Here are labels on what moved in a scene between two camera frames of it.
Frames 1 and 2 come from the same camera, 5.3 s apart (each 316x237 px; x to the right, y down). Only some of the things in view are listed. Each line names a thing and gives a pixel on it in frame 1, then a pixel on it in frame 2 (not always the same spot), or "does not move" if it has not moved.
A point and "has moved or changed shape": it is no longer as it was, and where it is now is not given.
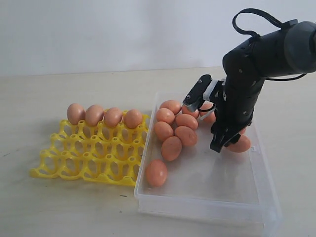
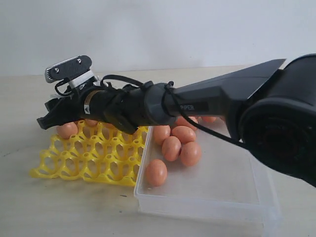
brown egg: (156, 172) does not move
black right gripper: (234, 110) → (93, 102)
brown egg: (185, 120) does not move
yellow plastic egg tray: (97, 153) does not move
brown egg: (171, 148) does not move
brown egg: (243, 131) has moved or changed shape
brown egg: (187, 136) does not move
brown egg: (242, 145) → (67, 130)
